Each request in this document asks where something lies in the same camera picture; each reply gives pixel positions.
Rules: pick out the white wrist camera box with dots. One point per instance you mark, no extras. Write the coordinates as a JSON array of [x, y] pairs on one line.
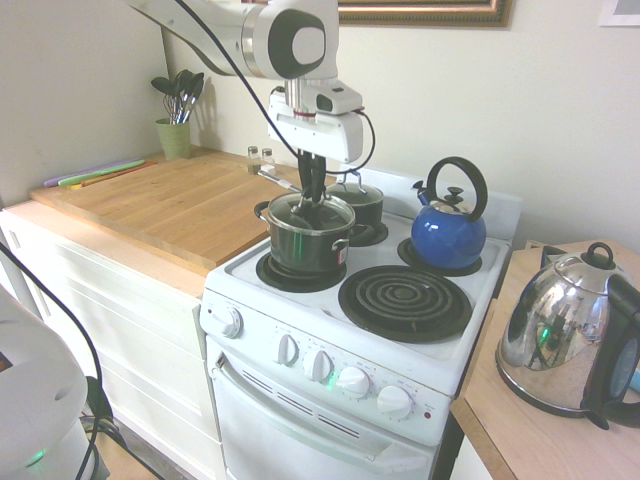
[[337, 100]]

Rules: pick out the white kitchen cabinet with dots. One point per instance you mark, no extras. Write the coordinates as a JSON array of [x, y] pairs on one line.
[[100, 310]]

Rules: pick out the orange knife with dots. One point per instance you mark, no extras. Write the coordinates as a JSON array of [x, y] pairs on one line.
[[125, 172]]

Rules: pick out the gold framed painting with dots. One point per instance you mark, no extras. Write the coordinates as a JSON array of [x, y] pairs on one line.
[[425, 12]]

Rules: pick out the stainless steel electric kettle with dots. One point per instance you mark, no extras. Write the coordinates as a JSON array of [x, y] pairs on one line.
[[555, 330]]

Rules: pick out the black cooking spoon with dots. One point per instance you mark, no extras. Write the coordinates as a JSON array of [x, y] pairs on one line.
[[182, 80], [196, 84], [161, 84]]

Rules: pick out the green utensil holder cup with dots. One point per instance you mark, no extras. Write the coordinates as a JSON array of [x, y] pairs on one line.
[[173, 140]]

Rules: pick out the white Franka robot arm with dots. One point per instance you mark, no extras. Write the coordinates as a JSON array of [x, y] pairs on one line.
[[280, 40]]

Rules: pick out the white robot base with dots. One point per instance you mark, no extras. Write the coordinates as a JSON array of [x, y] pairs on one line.
[[35, 390]]

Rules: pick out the white electric stove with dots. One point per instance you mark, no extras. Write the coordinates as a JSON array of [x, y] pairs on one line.
[[310, 425]]

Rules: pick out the grey paper print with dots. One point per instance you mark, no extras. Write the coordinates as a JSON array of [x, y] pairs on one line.
[[620, 12]]

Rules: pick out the blue whistling kettle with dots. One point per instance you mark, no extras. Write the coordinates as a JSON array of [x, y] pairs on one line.
[[447, 235]]

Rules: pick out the glass salt shaker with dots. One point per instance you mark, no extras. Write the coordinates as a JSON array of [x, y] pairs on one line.
[[267, 157]]

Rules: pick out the coloured cutting mats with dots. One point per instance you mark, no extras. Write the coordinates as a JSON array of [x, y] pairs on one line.
[[80, 172]]

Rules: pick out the white stove knob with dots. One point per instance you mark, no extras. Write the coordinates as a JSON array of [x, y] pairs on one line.
[[286, 350], [317, 365], [230, 322], [394, 400], [352, 383]]

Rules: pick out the glass pepper shaker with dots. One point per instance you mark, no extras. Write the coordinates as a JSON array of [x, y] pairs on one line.
[[253, 161]]

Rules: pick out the light wooden side table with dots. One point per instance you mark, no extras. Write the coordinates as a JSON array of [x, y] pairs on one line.
[[500, 430]]

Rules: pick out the black coil stove burner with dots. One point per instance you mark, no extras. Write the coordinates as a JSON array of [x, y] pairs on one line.
[[405, 305], [407, 257], [300, 281], [380, 237]]

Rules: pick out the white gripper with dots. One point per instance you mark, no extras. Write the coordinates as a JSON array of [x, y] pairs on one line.
[[320, 135]]

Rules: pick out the green knife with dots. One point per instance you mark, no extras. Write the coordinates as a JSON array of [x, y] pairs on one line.
[[100, 175]]

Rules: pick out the wooden butcher block board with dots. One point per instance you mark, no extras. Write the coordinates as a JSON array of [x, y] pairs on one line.
[[165, 205]]

